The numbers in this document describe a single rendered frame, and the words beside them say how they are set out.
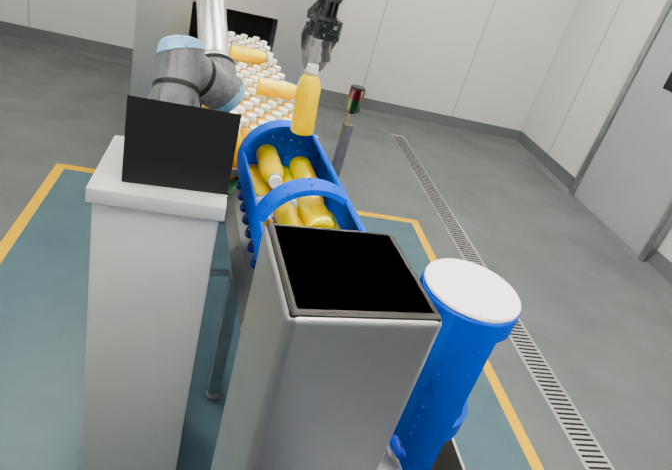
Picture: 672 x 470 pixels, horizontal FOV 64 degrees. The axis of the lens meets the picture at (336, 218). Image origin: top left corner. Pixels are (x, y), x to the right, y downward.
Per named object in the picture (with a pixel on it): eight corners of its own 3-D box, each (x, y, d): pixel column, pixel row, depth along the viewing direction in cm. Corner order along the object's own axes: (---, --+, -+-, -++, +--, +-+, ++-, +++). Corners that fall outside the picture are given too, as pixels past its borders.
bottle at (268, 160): (257, 165, 176) (264, 192, 161) (253, 145, 173) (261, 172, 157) (278, 161, 178) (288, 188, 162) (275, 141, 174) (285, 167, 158)
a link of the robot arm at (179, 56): (141, 82, 136) (148, 34, 139) (180, 103, 147) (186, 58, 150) (175, 72, 130) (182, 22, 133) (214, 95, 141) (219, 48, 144)
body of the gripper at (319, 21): (311, 40, 142) (322, -8, 137) (305, 32, 149) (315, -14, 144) (338, 45, 145) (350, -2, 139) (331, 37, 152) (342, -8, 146)
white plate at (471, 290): (451, 320, 135) (450, 323, 135) (541, 321, 144) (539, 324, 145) (410, 255, 157) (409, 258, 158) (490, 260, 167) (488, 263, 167)
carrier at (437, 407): (356, 528, 176) (432, 518, 186) (449, 324, 135) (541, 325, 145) (333, 451, 199) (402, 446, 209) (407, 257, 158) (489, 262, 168)
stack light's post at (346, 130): (289, 326, 275) (345, 125, 223) (288, 321, 278) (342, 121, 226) (297, 326, 276) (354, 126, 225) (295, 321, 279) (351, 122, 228)
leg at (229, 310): (205, 400, 223) (229, 279, 193) (204, 389, 227) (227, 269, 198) (219, 400, 225) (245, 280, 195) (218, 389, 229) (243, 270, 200)
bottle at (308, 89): (293, 126, 166) (302, 65, 157) (315, 131, 165) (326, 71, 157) (287, 132, 160) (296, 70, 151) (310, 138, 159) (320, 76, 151)
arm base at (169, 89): (140, 107, 126) (146, 68, 128) (139, 129, 140) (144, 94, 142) (206, 119, 131) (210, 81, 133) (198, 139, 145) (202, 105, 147)
